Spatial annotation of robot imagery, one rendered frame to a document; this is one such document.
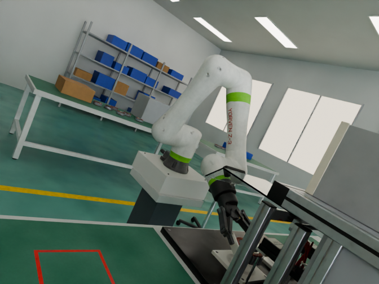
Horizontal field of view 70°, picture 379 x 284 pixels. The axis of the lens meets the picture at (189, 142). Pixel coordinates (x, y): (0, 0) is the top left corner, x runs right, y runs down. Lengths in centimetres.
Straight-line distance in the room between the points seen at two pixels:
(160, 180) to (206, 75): 55
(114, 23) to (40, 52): 183
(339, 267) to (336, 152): 28
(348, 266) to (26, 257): 66
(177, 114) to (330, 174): 75
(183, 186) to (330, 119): 513
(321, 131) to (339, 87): 98
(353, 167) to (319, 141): 546
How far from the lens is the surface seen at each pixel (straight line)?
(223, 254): 101
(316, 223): 65
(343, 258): 64
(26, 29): 708
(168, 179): 134
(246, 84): 128
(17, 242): 76
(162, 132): 132
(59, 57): 718
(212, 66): 117
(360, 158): 75
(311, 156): 620
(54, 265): 72
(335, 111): 629
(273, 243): 92
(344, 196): 75
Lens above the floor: 119
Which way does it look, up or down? 7 degrees down
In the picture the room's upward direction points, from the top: 25 degrees clockwise
